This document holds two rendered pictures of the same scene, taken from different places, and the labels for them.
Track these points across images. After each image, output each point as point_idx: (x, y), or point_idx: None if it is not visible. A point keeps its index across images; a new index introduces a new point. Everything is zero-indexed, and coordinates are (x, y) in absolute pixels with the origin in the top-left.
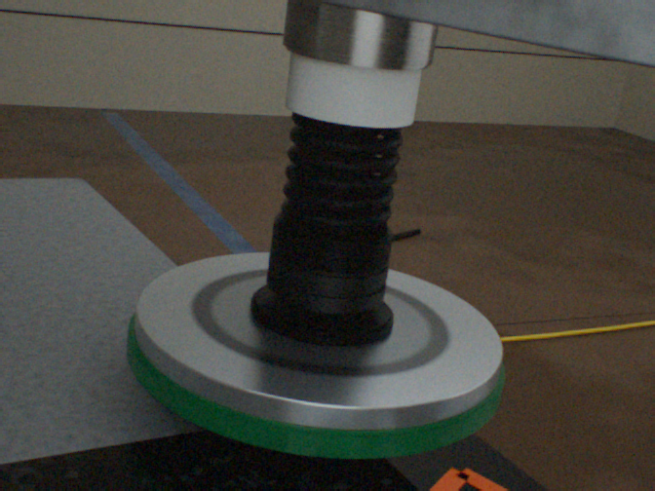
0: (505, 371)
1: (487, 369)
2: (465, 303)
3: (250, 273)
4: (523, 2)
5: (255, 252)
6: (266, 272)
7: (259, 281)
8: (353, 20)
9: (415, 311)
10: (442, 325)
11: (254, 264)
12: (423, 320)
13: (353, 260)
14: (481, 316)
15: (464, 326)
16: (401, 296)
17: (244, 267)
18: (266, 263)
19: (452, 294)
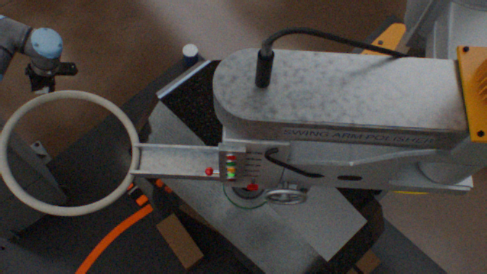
0: (222, 185)
1: None
2: (230, 197)
3: (262, 192)
4: None
5: (264, 201)
6: (260, 193)
7: (260, 190)
8: None
9: (236, 191)
10: (232, 187)
11: (263, 196)
12: (235, 188)
13: None
14: (227, 193)
15: (229, 188)
16: (239, 195)
17: (264, 193)
18: (261, 197)
19: (232, 200)
